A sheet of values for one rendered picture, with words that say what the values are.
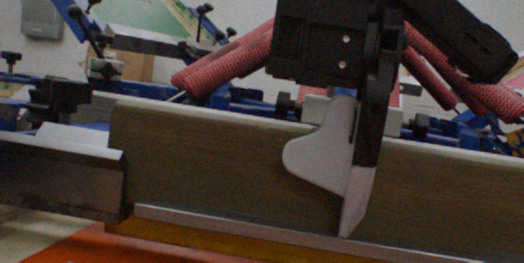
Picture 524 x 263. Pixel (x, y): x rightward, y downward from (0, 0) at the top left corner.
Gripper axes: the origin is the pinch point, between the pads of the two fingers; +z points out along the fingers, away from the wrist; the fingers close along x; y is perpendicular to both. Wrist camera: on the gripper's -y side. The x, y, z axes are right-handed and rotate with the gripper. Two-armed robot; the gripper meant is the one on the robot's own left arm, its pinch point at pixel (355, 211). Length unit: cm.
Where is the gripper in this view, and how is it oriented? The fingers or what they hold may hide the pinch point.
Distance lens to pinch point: 34.2
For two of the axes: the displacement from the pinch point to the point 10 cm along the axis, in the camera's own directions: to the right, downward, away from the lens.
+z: -1.5, 9.8, 1.0
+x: -0.7, 0.9, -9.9
